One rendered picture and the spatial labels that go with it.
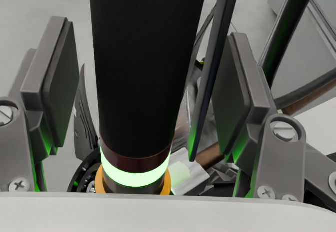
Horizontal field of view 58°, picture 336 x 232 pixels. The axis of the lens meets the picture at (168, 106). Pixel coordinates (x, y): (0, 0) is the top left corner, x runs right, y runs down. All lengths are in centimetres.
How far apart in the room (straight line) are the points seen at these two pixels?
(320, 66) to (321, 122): 77
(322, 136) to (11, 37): 253
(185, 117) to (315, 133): 23
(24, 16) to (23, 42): 38
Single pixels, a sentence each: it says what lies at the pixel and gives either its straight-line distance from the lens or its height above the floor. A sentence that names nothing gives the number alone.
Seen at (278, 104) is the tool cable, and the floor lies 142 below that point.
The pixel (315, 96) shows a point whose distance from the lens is 32.
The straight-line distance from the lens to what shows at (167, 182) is 18.
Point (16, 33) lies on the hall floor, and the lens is 283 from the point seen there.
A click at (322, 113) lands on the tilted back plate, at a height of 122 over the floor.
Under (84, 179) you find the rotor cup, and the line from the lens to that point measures 43.
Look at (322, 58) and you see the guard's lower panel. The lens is 133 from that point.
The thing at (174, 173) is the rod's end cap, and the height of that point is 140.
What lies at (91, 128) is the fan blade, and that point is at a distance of 54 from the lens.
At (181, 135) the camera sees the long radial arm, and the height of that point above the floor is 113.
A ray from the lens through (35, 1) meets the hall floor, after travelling 322.
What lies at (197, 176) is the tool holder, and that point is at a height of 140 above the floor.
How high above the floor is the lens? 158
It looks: 48 degrees down
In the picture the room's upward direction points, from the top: 10 degrees clockwise
